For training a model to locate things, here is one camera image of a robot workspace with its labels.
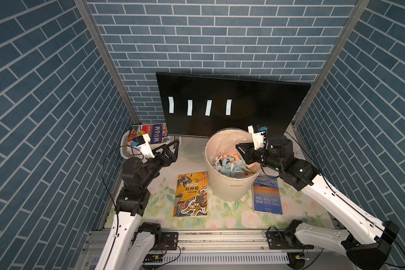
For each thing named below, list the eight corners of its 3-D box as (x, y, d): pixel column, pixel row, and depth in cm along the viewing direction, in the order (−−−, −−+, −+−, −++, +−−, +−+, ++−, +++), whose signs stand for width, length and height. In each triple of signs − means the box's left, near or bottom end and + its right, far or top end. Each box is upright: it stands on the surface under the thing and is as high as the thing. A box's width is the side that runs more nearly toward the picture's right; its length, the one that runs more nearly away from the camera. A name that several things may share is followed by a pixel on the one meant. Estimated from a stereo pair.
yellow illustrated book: (172, 216, 82) (171, 215, 80) (178, 174, 97) (178, 172, 95) (207, 216, 83) (207, 215, 80) (208, 174, 97) (208, 172, 95)
